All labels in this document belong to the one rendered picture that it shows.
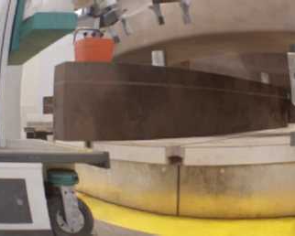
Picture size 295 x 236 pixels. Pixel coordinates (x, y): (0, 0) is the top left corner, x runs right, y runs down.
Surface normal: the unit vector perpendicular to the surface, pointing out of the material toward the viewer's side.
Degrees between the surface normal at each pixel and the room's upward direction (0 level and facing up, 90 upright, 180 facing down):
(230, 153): 90
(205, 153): 90
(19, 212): 90
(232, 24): 90
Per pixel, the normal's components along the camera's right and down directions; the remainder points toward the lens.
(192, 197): -0.60, 0.00
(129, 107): 0.66, -0.02
